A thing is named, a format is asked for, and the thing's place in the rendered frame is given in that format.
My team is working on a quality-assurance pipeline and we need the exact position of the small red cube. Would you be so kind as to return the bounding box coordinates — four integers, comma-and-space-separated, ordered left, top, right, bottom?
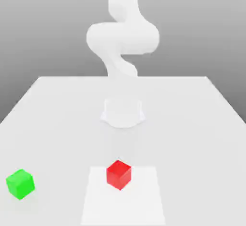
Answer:
106, 159, 132, 191

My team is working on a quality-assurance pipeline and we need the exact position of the small green cube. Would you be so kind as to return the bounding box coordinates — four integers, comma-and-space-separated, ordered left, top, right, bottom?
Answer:
5, 168, 36, 201

